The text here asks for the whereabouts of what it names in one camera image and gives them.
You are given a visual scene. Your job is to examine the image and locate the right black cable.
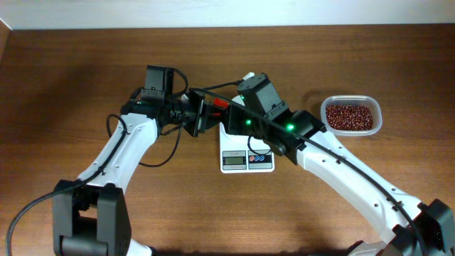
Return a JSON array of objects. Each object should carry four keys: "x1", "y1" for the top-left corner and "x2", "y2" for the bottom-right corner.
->
[{"x1": 188, "y1": 80, "x2": 429, "y2": 256}]

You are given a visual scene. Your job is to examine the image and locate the clear plastic container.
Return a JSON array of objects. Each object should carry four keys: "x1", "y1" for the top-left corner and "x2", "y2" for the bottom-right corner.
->
[{"x1": 320, "y1": 95, "x2": 383, "y2": 137}]

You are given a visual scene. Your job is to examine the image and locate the orange measuring scoop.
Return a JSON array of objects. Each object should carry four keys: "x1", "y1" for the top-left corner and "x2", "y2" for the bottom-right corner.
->
[{"x1": 211, "y1": 98, "x2": 230, "y2": 117}]

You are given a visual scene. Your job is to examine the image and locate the white digital kitchen scale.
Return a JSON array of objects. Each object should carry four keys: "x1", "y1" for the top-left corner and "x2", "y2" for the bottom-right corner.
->
[{"x1": 219, "y1": 124, "x2": 275, "y2": 174}]

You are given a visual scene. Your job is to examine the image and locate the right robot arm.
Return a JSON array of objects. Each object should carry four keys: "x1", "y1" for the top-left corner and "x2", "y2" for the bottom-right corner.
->
[{"x1": 223, "y1": 73, "x2": 454, "y2": 255}]

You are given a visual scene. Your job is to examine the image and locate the red beans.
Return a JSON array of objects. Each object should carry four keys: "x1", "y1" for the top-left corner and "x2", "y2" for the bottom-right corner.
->
[{"x1": 326, "y1": 105, "x2": 373, "y2": 131}]

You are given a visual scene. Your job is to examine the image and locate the white round bowl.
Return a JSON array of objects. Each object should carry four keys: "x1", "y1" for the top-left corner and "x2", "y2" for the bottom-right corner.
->
[{"x1": 232, "y1": 95, "x2": 245, "y2": 106}]

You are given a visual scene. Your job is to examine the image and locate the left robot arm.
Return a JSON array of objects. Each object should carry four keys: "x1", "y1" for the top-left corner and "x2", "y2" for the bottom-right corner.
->
[{"x1": 53, "y1": 65, "x2": 198, "y2": 255}]

